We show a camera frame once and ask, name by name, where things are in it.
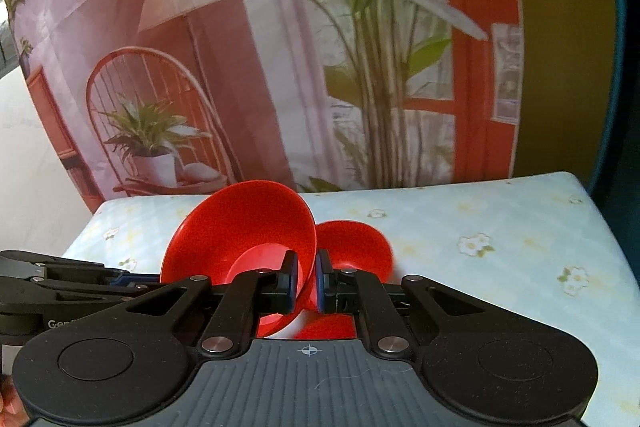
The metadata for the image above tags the teal curtain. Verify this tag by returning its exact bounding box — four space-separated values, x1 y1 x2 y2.
586 0 640 208

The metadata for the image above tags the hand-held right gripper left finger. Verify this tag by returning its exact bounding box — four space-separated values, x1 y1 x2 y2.
122 249 300 358

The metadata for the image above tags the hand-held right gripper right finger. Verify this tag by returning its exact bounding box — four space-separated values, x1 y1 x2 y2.
315 249 489 357

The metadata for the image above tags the person's left hand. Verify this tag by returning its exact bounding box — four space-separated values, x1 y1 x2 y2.
0 379 26 424

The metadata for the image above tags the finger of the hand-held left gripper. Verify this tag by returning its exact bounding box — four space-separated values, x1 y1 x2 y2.
0 273 167 308
0 249 108 282

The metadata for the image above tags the printed room scene backdrop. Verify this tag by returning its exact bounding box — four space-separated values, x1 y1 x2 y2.
0 0 525 214

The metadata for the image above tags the red plastic bowl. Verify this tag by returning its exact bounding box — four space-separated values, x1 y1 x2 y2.
159 180 318 339
299 220 395 341

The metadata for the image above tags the floral tablecloth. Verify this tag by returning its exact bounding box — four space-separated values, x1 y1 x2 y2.
60 171 640 427

